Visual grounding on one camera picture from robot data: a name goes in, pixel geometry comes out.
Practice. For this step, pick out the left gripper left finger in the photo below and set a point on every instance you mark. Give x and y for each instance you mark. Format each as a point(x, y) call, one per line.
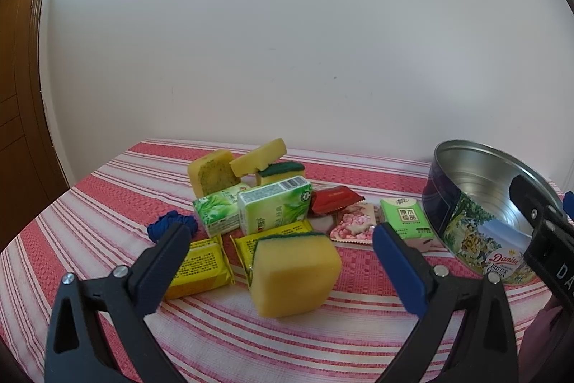
point(77, 349)

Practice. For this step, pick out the worn yellow sponge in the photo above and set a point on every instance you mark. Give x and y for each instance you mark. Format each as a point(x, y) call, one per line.
point(212, 173)

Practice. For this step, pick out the yellow sponge green top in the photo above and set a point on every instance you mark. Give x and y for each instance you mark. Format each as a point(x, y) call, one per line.
point(279, 171)

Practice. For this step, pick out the red wedding snack packet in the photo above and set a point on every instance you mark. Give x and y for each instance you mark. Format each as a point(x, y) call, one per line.
point(330, 200)

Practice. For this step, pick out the blue cloth ball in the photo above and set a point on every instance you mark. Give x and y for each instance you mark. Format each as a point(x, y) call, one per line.
point(158, 228)

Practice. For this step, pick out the small green tissue pack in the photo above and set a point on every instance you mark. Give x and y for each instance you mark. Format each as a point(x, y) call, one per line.
point(218, 211)

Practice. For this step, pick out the yellow snack packet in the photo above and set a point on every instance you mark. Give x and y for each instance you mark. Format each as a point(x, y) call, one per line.
point(206, 267)
point(245, 246)

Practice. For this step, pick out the pink patterned candy packet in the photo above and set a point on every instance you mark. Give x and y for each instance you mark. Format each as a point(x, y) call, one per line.
point(355, 224)

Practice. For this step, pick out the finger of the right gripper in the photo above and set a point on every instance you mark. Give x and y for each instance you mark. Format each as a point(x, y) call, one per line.
point(538, 208)
point(568, 204)

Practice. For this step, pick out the large green tissue pack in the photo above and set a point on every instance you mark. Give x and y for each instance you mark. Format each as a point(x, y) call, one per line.
point(274, 205)

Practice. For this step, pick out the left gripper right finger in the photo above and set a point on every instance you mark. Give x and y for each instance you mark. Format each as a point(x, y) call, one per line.
point(485, 347)

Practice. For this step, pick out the light green tissue pack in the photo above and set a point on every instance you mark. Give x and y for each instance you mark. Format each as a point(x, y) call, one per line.
point(407, 218)

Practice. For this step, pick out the round butter cookie tin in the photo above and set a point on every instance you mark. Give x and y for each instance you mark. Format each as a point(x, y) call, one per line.
point(467, 201)

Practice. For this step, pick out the brown wooden door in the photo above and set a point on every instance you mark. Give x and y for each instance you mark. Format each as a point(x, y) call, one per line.
point(31, 173)

